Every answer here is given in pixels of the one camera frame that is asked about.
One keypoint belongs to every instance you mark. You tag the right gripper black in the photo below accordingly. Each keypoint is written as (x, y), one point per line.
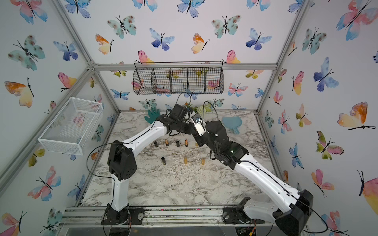
(199, 138)

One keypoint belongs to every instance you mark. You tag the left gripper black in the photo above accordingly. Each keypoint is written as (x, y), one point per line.
(189, 131)

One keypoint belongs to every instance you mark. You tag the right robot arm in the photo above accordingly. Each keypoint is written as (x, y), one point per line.
(294, 207)

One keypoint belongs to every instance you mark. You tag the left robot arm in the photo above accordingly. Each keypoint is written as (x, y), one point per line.
(122, 163)

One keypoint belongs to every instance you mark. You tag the white potted artificial plant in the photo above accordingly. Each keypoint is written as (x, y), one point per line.
(206, 108)

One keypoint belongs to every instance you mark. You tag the light blue hand mirror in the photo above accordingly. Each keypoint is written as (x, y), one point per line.
(232, 123)

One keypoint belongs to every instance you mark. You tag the green rubber glove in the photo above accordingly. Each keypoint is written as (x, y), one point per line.
(153, 114)

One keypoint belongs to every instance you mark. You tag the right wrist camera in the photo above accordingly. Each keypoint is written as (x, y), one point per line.
(198, 123)

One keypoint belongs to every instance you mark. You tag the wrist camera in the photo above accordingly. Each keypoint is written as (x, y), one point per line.
(179, 112)
(198, 123)

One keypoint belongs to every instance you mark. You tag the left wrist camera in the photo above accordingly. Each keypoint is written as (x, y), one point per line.
(179, 112)

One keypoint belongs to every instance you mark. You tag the black wire wall basket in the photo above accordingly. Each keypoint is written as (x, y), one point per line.
(169, 78)

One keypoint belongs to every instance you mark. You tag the white mesh wall basket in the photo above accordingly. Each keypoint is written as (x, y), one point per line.
(68, 132)

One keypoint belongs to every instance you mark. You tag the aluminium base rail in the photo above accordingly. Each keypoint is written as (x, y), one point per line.
(168, 216)

